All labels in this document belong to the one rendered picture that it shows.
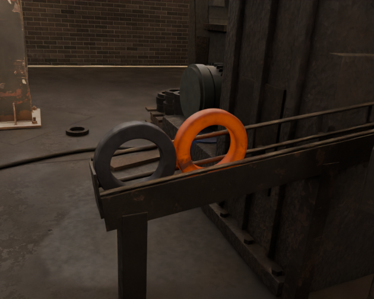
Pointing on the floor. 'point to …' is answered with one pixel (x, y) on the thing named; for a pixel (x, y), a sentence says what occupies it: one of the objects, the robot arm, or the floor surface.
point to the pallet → (165, 106)
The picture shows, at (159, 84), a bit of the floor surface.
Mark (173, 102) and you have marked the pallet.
